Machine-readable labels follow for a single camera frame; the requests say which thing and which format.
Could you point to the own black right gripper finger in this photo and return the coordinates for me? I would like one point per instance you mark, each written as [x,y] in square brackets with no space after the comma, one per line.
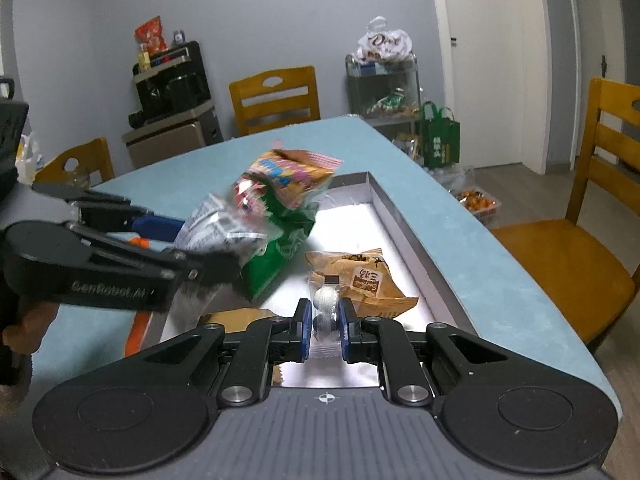
[384,343]

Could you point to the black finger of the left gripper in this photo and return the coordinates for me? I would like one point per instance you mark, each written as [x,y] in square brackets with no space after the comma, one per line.
[207,269]

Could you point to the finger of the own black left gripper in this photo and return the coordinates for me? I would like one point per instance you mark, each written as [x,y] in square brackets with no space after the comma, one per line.
[263,345]

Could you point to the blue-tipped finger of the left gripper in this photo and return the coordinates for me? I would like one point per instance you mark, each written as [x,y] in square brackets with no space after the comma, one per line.
[154,227]

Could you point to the small clear candy packet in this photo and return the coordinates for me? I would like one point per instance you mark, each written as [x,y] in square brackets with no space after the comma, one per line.
[325,295]

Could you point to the clear newspaper print snack bag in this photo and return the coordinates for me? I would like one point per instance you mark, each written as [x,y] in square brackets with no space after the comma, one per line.
[215,226]

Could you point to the brown paper snack bag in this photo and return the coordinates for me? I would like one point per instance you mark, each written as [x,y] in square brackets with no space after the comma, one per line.
[365,279]

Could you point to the orange snack wrapper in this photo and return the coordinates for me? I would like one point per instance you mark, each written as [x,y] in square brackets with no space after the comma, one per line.
[137,331]

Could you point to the green red chip bag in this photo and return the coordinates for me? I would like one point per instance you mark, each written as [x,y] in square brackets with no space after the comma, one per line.
[280,190]

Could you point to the person's left hand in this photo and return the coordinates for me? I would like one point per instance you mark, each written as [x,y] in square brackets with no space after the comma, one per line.
[26,336]

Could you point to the wooden chair left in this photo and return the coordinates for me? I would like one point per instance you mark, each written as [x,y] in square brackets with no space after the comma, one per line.
[82,160]

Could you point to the wooden chair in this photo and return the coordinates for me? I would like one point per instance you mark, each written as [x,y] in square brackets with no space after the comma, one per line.
[274,99]
[585,281]
[82,160]

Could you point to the yellow snack bags pile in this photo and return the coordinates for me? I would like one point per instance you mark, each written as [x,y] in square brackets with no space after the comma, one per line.
[29,159]

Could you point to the black water dispenser machine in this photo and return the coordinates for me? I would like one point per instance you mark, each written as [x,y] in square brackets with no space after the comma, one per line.
[177,111]

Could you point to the grey tray box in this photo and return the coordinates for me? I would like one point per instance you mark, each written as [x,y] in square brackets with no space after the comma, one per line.
[355,214]

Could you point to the wooden chair far middle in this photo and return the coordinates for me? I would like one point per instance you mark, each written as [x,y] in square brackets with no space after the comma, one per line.
[274,99]

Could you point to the basket of oranges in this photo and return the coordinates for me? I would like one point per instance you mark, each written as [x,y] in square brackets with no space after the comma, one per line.
[479,203]

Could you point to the red snack bag on machine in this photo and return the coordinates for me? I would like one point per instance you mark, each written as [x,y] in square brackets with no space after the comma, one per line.
[150,36]

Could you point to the green shopping bag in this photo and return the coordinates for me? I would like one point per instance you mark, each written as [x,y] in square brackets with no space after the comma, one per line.
[440,133]

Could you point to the wooden chair right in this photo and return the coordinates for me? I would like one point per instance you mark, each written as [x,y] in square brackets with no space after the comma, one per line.
[585,281]

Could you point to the white Dove plastic bag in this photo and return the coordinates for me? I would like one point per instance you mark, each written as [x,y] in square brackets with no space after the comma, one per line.
[381,44]

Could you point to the white door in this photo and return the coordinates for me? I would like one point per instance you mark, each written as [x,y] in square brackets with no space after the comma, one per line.
[496,64]

